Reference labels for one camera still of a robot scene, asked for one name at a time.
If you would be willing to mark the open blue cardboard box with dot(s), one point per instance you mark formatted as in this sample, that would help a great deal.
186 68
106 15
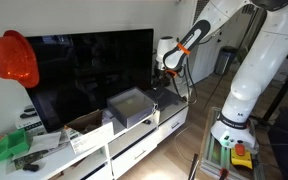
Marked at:
130 106

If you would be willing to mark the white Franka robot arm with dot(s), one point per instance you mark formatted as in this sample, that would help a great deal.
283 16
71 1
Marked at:
260 66

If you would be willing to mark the black flat screen television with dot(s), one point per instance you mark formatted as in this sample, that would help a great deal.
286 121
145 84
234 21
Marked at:
90 76

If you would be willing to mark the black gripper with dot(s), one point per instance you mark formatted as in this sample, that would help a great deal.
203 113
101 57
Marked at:
161 69

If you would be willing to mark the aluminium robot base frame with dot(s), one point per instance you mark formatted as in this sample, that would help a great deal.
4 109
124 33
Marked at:
210 156

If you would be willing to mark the white product box with print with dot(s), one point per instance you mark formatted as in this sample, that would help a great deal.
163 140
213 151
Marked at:
29 124

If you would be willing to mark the white cabinet drawer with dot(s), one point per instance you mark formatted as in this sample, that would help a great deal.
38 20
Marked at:
172 125
134 155

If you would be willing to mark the small black remote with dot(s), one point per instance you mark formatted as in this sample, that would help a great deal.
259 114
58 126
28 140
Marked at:
146 122

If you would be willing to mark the silver cylindrical trash can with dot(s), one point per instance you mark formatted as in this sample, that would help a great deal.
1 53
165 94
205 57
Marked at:
224 60

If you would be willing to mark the black stand pole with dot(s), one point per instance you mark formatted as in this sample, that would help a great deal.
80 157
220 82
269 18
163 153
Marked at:
280 96

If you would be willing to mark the green plastic tray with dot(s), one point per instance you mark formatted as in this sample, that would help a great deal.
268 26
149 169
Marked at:
12 143

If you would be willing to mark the white television cabinet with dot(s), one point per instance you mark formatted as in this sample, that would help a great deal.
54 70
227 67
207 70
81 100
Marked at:
127 140

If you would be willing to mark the white radiator with grille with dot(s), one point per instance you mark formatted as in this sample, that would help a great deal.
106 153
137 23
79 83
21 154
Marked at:
204 63

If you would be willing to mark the black equipment with blue light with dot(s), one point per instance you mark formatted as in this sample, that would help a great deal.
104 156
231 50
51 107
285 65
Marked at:
287 146

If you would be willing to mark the open white cardboard box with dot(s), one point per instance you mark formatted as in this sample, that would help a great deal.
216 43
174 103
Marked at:
90 135

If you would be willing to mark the white paper sheet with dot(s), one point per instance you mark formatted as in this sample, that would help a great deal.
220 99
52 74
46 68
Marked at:
45 141

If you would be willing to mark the yellow emergency stop box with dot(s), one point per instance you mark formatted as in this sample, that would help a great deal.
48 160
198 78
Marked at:
241 160

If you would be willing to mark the navy Universal Thread box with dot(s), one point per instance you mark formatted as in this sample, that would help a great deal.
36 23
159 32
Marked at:
167 96

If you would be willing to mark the red hard hat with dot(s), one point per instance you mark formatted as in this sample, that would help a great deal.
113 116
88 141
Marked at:
14 58

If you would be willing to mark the green printed flat package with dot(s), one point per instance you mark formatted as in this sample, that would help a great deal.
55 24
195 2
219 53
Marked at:
27 158

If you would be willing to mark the small black object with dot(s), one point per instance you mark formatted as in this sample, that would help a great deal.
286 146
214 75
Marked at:
30 167

